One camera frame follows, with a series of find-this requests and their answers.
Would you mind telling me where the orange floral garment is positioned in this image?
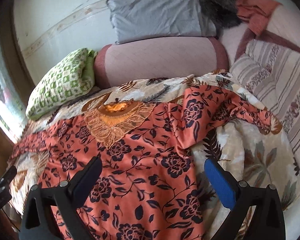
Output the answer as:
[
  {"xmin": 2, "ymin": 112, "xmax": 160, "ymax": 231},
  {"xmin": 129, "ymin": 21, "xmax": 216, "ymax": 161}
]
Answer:
[{"xmin": 13, "ymin": 85, "xmax": 272, "ymax": 239}]

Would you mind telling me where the grey pillow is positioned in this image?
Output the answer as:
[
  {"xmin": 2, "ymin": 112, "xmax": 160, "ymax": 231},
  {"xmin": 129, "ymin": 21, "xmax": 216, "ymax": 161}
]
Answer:
[{"xmin": 106, "ymin": 0, "xmax": 217, "ymax": 44}]

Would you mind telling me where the black furry cloth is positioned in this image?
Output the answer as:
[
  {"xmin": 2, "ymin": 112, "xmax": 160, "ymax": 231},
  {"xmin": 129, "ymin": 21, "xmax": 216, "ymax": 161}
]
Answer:
[{"xmin": 203, "ymin": 0, "xmax": 242, "ymax": 38}]

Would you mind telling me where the window with dark frame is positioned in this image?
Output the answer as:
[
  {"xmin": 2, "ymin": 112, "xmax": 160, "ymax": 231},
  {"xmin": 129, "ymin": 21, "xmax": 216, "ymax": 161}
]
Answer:
[{"xmin": 0, "ymin": 22, "xmax": 33, "ymax": 143}]

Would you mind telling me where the green white patterned pillow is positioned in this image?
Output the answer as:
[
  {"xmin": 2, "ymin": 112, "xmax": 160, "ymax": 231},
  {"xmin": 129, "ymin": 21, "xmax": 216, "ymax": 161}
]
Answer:
[{"xmin": 26, "ymin": 48, "xmax": 97, "ymax": 120}]

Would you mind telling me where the pink quilted bolster cushion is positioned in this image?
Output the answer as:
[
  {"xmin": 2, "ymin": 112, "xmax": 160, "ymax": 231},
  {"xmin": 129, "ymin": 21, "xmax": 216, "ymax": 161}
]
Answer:
[{"xmin": 93, "ymin": 37, "xmax": 229, "ymax": 89}]

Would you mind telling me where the salmon orange towel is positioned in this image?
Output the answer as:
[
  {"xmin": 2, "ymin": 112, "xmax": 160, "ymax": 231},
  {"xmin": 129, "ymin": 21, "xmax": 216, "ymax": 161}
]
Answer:
[{"xmin": 236, "ymin": 0, "xmax": 281, "ymax": 36}]

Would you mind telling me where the striped beige folded quilt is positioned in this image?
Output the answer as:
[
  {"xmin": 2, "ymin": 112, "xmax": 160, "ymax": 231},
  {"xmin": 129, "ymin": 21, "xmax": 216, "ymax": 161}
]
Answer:
[{"xmin": 230, "ymin": 39, "xmax": 300, "ymax": 173}]

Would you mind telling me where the pink quilted bedspread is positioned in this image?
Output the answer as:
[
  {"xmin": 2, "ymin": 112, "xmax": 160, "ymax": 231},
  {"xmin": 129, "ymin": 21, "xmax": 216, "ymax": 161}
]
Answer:
[{"xmin": 219, "ymin": 5, "xmax": 300, "ymax": 64}]

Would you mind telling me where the cream leaf-pattern blanket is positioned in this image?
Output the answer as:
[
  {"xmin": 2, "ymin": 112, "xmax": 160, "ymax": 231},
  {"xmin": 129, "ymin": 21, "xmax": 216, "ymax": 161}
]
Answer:
[{"xmin": 9, "ymin": 71, "xmax": 300, "ymax": 239}]

